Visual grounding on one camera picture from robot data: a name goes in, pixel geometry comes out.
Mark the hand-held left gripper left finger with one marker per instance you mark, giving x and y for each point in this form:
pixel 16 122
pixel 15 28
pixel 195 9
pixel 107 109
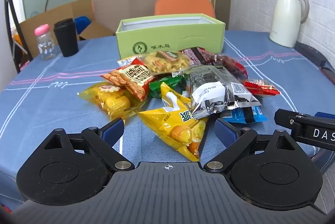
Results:
pixel 115 130

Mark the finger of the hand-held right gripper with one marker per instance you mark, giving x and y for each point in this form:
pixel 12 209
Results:
pixel 325 115

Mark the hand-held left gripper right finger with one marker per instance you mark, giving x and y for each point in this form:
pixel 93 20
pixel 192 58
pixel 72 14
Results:
pixel 225 132

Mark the blue snack packet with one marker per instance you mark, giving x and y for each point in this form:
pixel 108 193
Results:
pixel 246 115

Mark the yellow clear-window snack packet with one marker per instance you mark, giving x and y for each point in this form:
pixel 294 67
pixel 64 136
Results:
pixel 110 101

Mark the silver and black snack packet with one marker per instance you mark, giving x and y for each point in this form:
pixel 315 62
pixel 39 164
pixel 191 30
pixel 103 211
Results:
pixel 214 88

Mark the yellow triangular snack packet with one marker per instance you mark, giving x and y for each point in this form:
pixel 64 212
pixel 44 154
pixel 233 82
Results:
pixel 178 129

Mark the orange peanut snack packet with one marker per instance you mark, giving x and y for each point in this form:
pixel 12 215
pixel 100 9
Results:
pixel 130 77

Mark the small red snack packet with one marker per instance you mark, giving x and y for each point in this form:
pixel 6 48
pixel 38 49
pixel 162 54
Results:
pixel 261 88

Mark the clear red-edged dates packet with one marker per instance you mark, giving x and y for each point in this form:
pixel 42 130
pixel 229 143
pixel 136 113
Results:
pixel 230 63

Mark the green snack packet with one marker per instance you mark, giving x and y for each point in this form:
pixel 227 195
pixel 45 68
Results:
pixel 167 84

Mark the clear cookie packet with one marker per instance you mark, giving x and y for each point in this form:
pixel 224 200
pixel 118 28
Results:
pixel 162 63

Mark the green cardboard box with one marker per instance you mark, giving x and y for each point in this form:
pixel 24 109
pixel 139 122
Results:
pixel 170 38

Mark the black device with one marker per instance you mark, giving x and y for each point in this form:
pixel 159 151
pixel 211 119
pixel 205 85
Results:
pixel 311 54

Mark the black cup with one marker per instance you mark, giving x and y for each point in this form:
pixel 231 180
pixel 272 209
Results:
pixel 65 38

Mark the white thermos jug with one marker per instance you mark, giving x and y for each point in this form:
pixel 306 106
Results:
pixel 286 17

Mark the clear bottle with pink lid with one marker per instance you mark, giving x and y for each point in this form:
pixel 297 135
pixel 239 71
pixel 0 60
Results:
pixel 45 43

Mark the open cardboard box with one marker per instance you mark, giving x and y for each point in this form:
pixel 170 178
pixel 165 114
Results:
pixel 52 20

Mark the orange chair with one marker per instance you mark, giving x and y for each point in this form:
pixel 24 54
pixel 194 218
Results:
pixel 183 5

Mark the black stand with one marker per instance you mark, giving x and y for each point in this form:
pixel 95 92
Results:
pixel 13 20

